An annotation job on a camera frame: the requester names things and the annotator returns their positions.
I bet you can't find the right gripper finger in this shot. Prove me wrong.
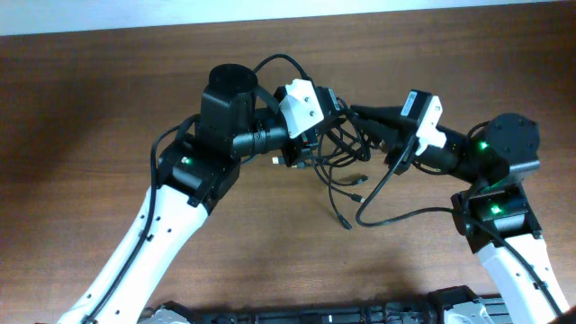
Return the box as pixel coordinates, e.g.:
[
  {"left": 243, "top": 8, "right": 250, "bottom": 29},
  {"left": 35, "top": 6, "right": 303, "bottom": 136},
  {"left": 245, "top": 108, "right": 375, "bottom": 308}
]
[
  {"left": 351, "top": 105, "right": 409, "bottom": 124},
  {"left": 355, "top": 116, "right": 408, "bottom": 151}
]

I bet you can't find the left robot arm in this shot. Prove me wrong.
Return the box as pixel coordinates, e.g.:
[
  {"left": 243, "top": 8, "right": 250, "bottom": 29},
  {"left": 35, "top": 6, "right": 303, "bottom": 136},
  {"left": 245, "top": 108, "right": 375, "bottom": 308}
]
[{"left": 59, "top": 63, "right": 325, "bottom": 323}]

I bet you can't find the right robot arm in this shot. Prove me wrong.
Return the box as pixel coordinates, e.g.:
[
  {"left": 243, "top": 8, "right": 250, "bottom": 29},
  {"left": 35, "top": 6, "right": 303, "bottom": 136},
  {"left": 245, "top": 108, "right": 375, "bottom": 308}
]
[{"left": 352, "top": 105, "right": 570, "bottom": 323}]

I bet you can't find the right camera cable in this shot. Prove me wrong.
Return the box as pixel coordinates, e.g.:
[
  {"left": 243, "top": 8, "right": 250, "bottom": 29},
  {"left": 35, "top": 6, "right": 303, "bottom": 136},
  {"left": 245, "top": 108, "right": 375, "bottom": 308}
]
[{"left": 355, "top": 134, "right": 563, "bottom": 319}]

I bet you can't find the camera cable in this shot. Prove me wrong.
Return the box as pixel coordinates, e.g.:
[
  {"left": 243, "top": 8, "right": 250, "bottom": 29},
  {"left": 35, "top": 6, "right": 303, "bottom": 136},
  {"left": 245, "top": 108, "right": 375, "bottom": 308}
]
[
  {"left": 83, "top": 53, "right": 311, "bottom": 324},
  {"left": 355, "top": 134, "right": 563, "bottom": 319}
]

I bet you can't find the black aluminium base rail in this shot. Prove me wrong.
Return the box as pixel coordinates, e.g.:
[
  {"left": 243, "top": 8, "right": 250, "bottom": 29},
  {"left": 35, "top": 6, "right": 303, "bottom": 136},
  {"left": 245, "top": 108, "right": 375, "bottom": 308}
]
[{"left": 138, "top": 285, "right": 512, "bottom": 324}]

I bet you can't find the left camera cable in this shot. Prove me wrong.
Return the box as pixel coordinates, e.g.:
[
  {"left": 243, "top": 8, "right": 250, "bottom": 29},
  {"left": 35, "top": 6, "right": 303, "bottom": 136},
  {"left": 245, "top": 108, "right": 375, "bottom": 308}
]
[{"left": 83, "top": 53, "right": 311, "bottom": 324}]

